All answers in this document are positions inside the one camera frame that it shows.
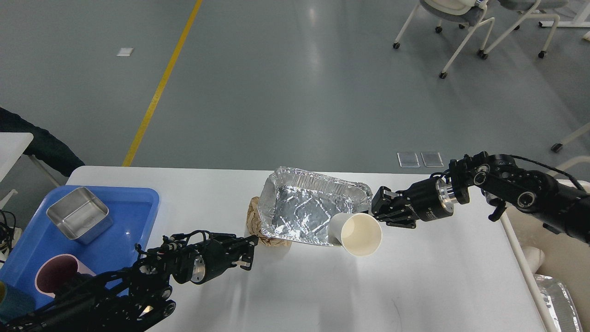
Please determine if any cream paper cup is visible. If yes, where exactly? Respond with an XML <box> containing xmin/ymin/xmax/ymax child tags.
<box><xmin>327</xmin><ymin>213</ymin><xmax>382</xmax><ymax>258</ymax></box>

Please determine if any person in dark jeans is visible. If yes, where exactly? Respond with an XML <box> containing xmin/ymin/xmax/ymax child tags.
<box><xmin>0</xmin><ymin>108</ymin><xmax>85</xmax><ymax>177</ymax></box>

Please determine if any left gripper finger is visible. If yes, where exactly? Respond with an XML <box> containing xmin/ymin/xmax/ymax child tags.
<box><xmin>228</xmin><ymin>251</ymin><xmax>254</xmax><ymax>271</ymax></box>
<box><xmin>221</xmin><ymin>235</ymin><xmax>259</xmax><ymax>252</ymax></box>

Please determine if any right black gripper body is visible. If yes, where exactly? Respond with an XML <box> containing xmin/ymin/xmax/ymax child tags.
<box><xmin>404</xmin><ymin>177</ymin><xmax>470</xmax><ymax>221</ymax></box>

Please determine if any small white floor plate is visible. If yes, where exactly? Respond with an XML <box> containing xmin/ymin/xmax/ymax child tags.
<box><xmin>116</xmin><ymin>47</ymin><xmax>134</xmax><ymax>57</ymax></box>

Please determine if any blue plastic tray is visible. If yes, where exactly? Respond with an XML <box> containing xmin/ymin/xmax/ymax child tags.
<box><xmin>1</xmin><ymin>185</ymin><xmax>159</xmax><ymax>323</ymax></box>

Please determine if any chair leg with caster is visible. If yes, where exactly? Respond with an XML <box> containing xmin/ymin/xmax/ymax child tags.
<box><xmin>550</xmin><ymin>122</ymin><xmax>590</xmax><ymax>153</ymax></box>

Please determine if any floor outlet plate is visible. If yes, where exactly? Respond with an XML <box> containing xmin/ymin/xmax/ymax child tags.
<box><xmin>420</xmin><ymin>151</ymin><xmax>444</xmax><ymax>168</ymax></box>
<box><xmin>397</xmin><ymin>152</ymin><xmax>421</xmax><ymax>168</ymax></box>

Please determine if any paper cup in bin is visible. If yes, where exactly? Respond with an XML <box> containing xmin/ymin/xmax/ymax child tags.
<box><xmin>522</xmin><ymin>246</ymin><xmax>546</xmax><ymax>274</ymax></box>

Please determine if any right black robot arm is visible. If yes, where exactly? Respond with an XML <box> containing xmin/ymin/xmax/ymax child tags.
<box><xmin>367</xmin><ymin>151</ymin><xmax>590</xmax><ymax>244</ymax></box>

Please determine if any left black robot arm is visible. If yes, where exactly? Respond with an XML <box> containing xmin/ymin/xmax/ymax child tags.
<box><xmin>1</xmin><ymin>230</ymin><xmax>259</xmax><ymax>332</ymax></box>

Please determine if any foil tray in bin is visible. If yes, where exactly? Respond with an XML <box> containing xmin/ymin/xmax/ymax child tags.
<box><xmin>534</xmin><ymin>274</ymin><xmax>583</xmax><ymax>332</ymax></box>

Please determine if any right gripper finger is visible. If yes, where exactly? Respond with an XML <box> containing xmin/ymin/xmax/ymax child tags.
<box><xmin>372</xmin><ymin>213</ymin><xmax>419</xmax><ymax>229</ymax></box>
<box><xmin>371</xmin><ymin>186</ymin><xmax>411</xmax><ymax>217</ymax></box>

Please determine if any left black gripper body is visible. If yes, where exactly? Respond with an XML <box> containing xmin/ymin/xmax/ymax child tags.
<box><xmin>173</xmin><ymin>237</ymin><xmax>236</xmax><ymax>285</ymax></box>

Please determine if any white office chair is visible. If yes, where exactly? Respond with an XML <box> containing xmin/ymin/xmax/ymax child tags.
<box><xmin>477</xmin><ymin>0</ymin><xmax>570</xmax><ymax>59</ymax></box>
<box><xmin>392</xmin><ymin>0</ymin><xmax>495</xmax><ymax>80</ymax></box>

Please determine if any brown paper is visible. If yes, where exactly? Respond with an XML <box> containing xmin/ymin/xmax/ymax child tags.
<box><xmin>245</xmin><ymin>197</ymin><xmax>291</xmax><ymax>249</ymax></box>

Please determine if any pink mug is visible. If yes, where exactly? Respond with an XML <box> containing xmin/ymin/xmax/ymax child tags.
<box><xmin>34</xmin><ymin>254</ymin><xmax>96</xmax><ymax>298</ymax></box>

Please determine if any beige plastic bin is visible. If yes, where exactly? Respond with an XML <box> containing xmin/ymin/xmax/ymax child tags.
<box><xmin>505</xmin><ymin>206</ymin><xmax>590</xmax><ymax>332</ymax></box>

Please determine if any right floor outlet plate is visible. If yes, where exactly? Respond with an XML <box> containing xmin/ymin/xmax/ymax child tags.
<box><xmin>420</xmin><ymin>151</ymin><xmax>444</xmax><ymax>168</ymax></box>

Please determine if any black white sneaker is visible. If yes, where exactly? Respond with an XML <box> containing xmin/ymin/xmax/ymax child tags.
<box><xmin>0</xmin><ymin>210</ymin><xmax>23</xmax><ymax>263</ymax></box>

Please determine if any steel rectangular container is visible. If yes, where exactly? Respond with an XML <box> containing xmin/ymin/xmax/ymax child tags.
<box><xmin>46</xmin><ymin>187</ymin><xmax>114</xmax><ymax>245</ymax></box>

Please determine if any left floor outlet plate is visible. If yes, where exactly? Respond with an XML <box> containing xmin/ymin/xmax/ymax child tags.
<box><xmin>397</xmin><ymin>152</ymin><xmax>421</xmax><ymax>168</ymax></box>

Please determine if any aluminium foil tray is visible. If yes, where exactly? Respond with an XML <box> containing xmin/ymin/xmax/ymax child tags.
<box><xmin>257</xmin><ymin>166</ymin><xmax>373</xmax><ymax>247</ymax></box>

